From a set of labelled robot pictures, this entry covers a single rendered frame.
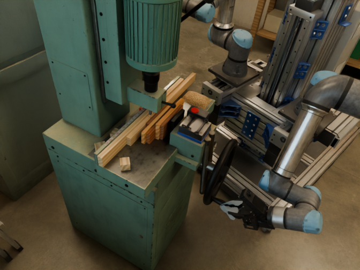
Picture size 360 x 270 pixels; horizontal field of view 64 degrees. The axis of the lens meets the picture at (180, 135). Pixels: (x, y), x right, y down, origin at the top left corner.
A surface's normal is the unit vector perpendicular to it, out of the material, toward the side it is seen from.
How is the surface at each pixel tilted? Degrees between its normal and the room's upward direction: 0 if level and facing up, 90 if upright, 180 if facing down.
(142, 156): 0
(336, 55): 90
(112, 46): 90
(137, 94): 90
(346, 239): 0
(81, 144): 0
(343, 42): 90
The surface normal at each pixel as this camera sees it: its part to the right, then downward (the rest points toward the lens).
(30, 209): 0.09, -0.72
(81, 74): -0.48, 0.58
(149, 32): -0.04, 0.69
